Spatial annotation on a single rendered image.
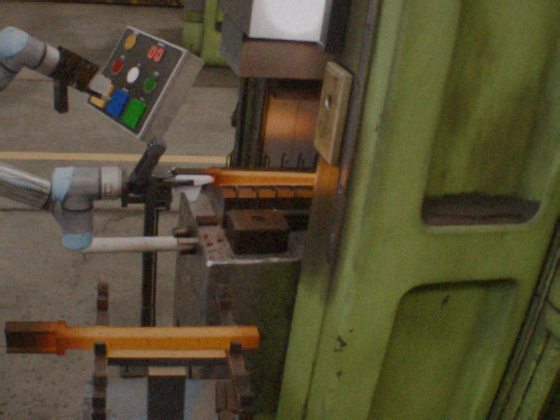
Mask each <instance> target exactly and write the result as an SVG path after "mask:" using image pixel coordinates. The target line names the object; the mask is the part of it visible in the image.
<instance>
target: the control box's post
mask: <svg viewBox="0 0 560 420"><path fill-rule="evenodd" d="M155 211H156V210H147V208H146V206H145V207H144V229H143V237H154V231H155ZM153 269H154V258H153V252H146V253H143V252H142V275H141V283H142V297H141V304H142V307H152V288H153ZM140 325H141V327H151V325H152V311H151V309H149V310H142V309H141V320H140Z"/></svg>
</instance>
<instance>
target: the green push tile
mask: <svg viewBox="0 0 560 420"><path fill-rule="evenodd" d="M147 107H148V105H146V104H145V103H143V102H142V103H141V102H139V101H138V100H136V99H135V98H133V99H132V101H131V103H130V105H129V107H128V109H127V111H126V112H125V113H124V115H123V117H122V119H121V121H123V122H124V123H126V125H128V126H129V127H131V128H133V129H134V130H136V128H137V126H138V124H139V122H140V120H141V119H142V117H143V115H144V113H145V111H146V109H147Z"/></svg>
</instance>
